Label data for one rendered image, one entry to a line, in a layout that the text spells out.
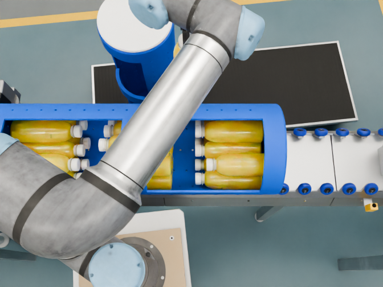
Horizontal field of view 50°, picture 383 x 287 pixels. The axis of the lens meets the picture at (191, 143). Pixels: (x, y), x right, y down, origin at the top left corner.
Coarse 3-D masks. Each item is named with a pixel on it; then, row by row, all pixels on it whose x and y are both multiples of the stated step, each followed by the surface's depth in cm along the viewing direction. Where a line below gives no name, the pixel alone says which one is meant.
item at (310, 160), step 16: (288, 144) 147; (304, 144) 147; (320, 144) 147; (336, 144) 147; (352, 144) 147; (368, 144) 147; (288, 160) 145; (304, 160) 145; (320, 160) 145; (336, 160) 145; (352, 160) 145; (368, 160) 145; (288, 176) 144; (304, 176) 144; (320, 176) 144; (336, 176) 144; (352, 176) 144; (368, 176) 144
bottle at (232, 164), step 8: (216, 160) 126; (224, 160) 124; (232, 160) 123; (240, 160) 123; (248, 160) 123; (256, 160) 123; (216, 168) 125; (224, 168) 123; (232, 168) 123; (240, 168) 123; (248, 168) 123; (256, 168) 123; (232, 176) 126; (248, 176) 126; (256, 176) 126
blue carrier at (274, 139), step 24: (0, 120) 118; (96, 120) 139; (192, 120) 139; (264, 120) 118; (96, 144) 143; (192, 144) 143; (264, 144) 115; (192, 168) 141; (264, 168) 116; (144, 192) 124; (168, 192) 124; (192, 192) 124; (216, 192) 124; (240, 192) 124; (264, 192) 124
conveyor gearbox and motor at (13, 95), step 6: (0, 84) 162; (6, 84) 165; (0, 90) 161; (6, 90) 165; (12, 90) 170; (6, 96) 165; (12, 96) 170; (18, 96) 182; (12, 102) 170; (18, 102) 173
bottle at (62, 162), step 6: (42, 156) 124; (48, 156) 124; (54, 156) 124; (60, 156) 125; (66, 156) 126; (54, 162) 123; (60, 162) 124; (66, 162) 124; (60, 168) 124; (66, 168) 125
